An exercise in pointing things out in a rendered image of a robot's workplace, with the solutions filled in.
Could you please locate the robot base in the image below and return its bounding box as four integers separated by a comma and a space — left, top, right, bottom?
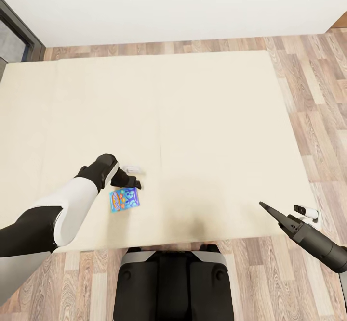
113, 244, 234, 321

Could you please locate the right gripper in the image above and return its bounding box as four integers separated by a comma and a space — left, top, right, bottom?
259, 202, 333, 261

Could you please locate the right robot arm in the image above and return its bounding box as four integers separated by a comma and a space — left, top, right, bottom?
259, 202, 347, 314

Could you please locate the board game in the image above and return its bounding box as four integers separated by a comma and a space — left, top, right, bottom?
109, 188, 140, 214

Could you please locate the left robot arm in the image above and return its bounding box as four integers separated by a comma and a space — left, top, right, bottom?
0, 154, 142, 306

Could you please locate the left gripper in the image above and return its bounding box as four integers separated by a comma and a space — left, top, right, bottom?
110, 171, 142, 189

